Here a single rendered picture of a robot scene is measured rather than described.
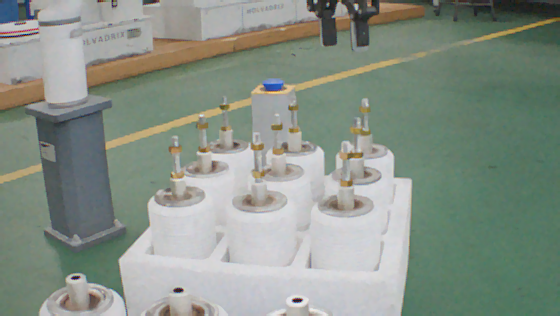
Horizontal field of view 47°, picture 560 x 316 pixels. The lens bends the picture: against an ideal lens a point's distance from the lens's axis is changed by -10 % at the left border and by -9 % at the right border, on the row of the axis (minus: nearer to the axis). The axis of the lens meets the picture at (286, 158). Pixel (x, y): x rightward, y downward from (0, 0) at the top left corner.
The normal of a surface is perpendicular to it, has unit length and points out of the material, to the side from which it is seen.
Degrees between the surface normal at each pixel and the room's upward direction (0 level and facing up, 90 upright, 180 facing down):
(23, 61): 90
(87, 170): 90
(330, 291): 90
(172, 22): 90
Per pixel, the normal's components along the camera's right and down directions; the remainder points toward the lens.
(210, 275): -0.22, 0.32
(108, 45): 0.75, 0.18
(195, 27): -0.66, 0.26
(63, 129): 0.04, 0.36
